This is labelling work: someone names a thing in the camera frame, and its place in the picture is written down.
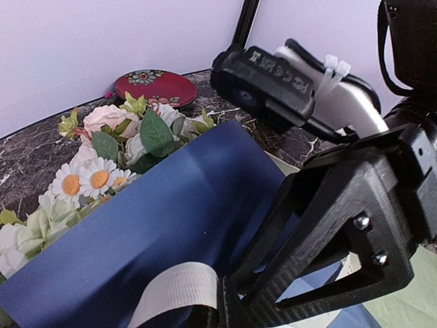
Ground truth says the yellow-green wrapping paper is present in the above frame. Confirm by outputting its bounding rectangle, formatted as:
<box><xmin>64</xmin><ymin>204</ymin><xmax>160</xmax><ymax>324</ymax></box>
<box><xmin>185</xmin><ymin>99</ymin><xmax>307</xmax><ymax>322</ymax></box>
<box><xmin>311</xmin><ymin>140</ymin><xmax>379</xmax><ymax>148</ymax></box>
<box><xmin>262</xmin><ymin>150</ymin><xmax>437</xmax><ymax>328</ymax></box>

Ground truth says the light blue wrapping paper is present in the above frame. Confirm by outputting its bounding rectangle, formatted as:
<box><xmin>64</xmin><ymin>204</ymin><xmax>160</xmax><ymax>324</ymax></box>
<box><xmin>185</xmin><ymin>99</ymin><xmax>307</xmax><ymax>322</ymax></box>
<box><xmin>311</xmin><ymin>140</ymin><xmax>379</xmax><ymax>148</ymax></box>
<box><xmin>0</xmin><ymin>120</ymin><xmax>373</xmax><ymax>328</ymax></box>

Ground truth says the right black frame post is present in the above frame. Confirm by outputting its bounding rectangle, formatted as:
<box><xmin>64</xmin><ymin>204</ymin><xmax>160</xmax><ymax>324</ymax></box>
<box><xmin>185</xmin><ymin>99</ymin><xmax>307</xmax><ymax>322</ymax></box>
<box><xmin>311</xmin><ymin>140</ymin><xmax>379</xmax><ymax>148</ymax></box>
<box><xmin>231</xmin><ymin>0</ymin><xmax>260</xmax><ymax>48</ymax></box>

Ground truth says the red decorated round plate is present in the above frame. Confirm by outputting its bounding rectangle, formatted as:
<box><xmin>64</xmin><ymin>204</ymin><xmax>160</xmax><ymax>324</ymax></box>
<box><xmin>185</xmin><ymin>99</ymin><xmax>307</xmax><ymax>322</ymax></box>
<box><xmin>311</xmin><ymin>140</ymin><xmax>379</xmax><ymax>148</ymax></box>
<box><xmin>115</xmin><ymin>70</ymin><xmax>198</xmax><ymax>109</ymax></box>

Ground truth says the cream ribbon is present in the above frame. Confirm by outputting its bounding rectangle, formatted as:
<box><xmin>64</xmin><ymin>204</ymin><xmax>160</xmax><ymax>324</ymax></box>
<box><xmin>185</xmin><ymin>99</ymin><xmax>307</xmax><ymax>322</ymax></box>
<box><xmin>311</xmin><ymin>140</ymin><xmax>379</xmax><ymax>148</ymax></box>
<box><xmin>128</xmin><ymin>262</ymin><xmax>218</xmax><ymax>327</ymax></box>

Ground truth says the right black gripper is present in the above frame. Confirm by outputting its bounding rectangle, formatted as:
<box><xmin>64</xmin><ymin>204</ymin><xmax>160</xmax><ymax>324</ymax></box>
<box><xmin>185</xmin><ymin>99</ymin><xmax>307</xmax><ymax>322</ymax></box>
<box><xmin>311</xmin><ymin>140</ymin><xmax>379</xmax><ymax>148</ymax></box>
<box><xmin>218</xmin><ymin>98</ymin><xmax>436</xmax><ymax>325</ymax></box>

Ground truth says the cream rose stem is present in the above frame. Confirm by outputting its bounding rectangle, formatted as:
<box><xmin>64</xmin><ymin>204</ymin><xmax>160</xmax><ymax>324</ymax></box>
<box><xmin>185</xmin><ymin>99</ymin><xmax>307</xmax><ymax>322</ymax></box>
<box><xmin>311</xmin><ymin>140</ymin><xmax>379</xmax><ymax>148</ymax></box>
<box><xmin>58</xmin><ymin>92</ymin><xmax>215</xmax><ymax>168</ymax></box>

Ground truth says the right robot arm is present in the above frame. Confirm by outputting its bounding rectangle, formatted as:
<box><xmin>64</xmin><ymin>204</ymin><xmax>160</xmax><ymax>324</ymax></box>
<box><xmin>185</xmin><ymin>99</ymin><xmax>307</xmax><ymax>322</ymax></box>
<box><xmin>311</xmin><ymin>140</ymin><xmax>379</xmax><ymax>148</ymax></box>
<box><xmin>210</xmin><ymin>1</ymin><xmax>436</xmax><ymax>327</ymax></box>

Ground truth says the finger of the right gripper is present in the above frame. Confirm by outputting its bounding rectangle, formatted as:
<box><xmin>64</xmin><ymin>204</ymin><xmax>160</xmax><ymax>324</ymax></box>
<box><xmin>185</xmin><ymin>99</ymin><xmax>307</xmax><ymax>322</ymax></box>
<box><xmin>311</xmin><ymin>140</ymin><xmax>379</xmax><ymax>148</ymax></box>
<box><xmin>229</xmin><ymin>172</ymin><xmax>331</xmax><ymax>280</ymax></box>

